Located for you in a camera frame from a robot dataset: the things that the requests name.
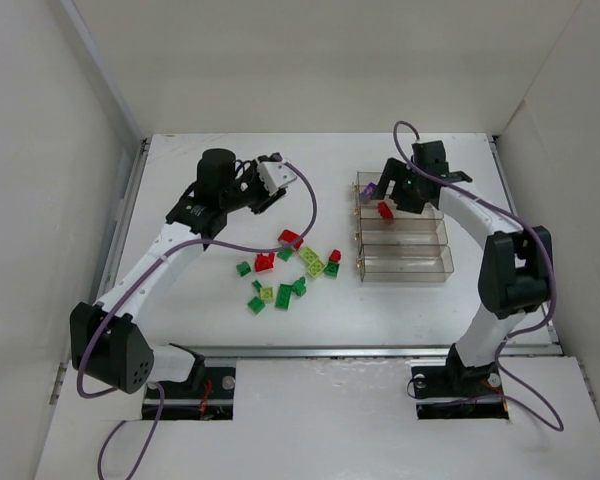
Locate small purple lego brick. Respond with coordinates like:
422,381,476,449
359,182,377,203

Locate red rounded lego brick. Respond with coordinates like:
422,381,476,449
278,229,304,251

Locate red rectangular lego brick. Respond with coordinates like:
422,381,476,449
376,201,394,221

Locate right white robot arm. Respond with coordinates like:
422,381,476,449
372,141,552,399

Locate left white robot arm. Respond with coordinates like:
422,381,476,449
70,148,297,398

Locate clear container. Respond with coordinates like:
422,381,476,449
356,245,454,283
354,218,448,247
350,169,416,199
354,195,444,220

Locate red irregular lego piece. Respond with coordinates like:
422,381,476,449
254,252,275,273

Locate lime lego brick upper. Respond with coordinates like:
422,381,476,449
298,246,319,264

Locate lime lego brick lower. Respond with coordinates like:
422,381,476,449
307,258,326,278

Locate small lime lego brick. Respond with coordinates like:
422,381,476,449
259,287,275,302

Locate long green lego brick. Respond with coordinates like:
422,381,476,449
275,284,293,310

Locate green lego piece studded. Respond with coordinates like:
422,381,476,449
292,276,307,297

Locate green lego brick bottom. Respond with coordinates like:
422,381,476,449
247,296,266,315

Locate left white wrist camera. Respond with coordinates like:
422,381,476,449
256,152,297,196

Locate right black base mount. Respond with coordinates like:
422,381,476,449
411,363,509,420

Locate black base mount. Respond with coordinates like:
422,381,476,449
411,363,509,420
160,359,237,421

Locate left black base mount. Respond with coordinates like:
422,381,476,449
160,359,237,421

